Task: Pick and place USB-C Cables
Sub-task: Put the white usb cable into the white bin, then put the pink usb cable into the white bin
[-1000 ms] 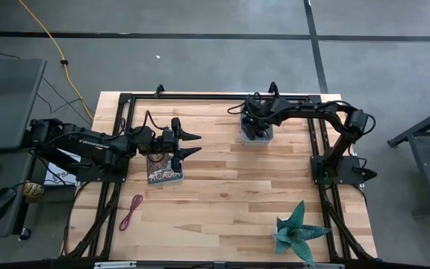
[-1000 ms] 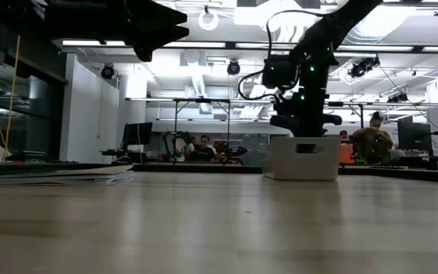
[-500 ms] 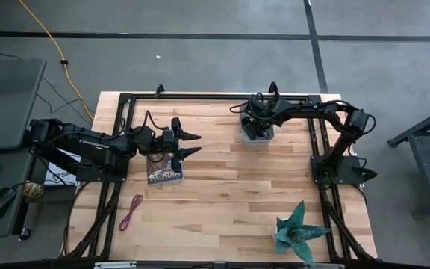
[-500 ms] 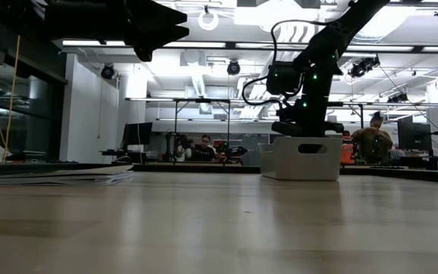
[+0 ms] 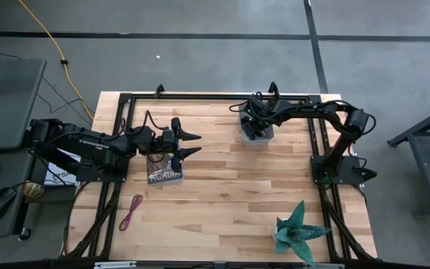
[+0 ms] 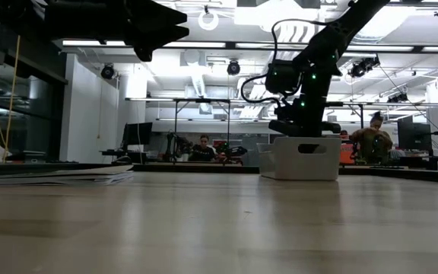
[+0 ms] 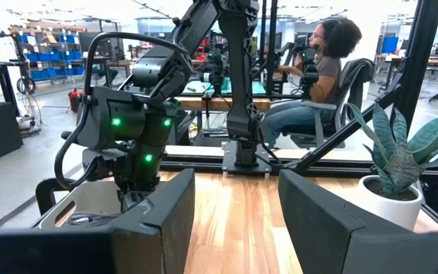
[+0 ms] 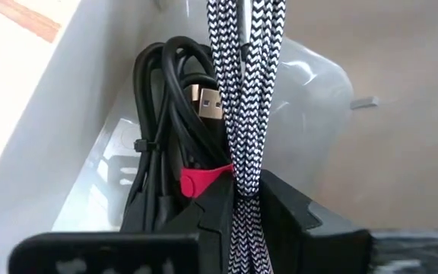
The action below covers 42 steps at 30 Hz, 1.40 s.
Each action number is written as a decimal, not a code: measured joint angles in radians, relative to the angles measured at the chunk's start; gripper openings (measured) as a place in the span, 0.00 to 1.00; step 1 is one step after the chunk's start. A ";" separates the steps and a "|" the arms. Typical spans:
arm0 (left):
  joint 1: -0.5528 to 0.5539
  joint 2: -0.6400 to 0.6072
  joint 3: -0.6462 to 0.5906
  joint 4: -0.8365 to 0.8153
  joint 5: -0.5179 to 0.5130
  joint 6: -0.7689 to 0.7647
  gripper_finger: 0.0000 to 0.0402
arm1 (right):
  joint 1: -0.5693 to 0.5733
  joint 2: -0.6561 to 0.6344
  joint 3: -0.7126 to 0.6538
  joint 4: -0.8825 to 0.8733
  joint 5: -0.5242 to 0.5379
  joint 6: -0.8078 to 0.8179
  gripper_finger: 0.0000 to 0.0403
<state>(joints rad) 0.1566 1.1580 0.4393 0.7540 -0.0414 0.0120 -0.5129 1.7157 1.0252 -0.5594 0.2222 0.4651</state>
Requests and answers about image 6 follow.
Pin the black computer monitor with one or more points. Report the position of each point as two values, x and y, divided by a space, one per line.
413 133
137 133

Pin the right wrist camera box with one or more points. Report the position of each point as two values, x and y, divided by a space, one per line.
281 78

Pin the orange box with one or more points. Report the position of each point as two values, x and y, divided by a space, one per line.
346 154

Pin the black background frame stand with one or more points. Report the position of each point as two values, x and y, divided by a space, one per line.
176 125

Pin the long overhead light bar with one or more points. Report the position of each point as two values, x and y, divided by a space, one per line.
204 44

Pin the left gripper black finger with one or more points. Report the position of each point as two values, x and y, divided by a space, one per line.
165 34
162 16

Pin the stack of white sheets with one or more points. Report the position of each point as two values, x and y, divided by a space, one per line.
70 176

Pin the person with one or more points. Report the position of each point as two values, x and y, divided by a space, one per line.
367 141
203 150

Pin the black ceiling track lights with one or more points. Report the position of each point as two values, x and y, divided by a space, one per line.
363 66

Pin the white plastic bin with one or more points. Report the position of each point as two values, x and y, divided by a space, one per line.
302 163

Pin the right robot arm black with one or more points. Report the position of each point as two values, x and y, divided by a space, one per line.
333 34

